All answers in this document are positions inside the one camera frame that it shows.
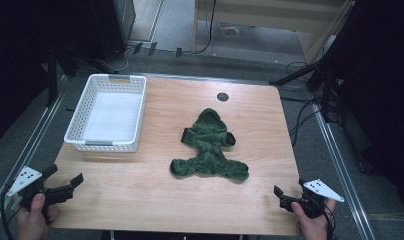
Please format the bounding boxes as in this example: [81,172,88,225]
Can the orange-red plastic packet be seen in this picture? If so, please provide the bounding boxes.
[219,22,242,39]

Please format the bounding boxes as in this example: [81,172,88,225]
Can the black tripod stand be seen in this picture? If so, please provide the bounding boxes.
[269,46,346,124]

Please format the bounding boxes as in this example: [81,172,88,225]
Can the black floor cable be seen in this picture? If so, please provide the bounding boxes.
[285,60,324,148]

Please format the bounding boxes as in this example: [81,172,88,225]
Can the black metal stand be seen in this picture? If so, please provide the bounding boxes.
[44,36,119,108]

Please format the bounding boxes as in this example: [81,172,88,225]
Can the green hooded fleece garment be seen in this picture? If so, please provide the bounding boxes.
[169,107,250,183]

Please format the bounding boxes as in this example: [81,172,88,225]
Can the black hanging cable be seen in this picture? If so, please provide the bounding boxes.
[193,0,218,55]

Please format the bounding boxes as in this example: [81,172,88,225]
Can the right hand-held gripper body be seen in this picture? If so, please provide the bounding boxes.
[279,179,345,220]

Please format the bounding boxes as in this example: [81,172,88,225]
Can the metal floor rail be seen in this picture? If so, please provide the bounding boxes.
[0,74,71,233]
[310,101,378,240]

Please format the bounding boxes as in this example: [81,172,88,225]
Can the person's left hand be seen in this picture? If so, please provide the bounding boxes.
[12,192,58,240]

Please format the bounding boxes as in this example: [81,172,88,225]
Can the white perforated plastic basket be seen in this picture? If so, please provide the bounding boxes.
[63,73,148,153]

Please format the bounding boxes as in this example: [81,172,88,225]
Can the white floor cable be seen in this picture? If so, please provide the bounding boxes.
[101,45,133,74]

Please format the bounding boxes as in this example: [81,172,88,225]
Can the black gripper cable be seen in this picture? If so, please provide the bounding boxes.
[322,204,337,240]
[0,186,16,240]

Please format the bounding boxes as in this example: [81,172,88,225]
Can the black cabinet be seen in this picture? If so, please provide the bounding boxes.
[89,0,138,62]

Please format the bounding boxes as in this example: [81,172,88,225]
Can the light wooden furniture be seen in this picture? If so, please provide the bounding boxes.
[192,0,356,65]

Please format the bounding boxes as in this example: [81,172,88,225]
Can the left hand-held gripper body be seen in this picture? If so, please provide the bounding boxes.
[8,165,74,210]

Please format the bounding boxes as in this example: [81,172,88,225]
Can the person's right hand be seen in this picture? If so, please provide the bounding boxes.
[291,199,337,240]

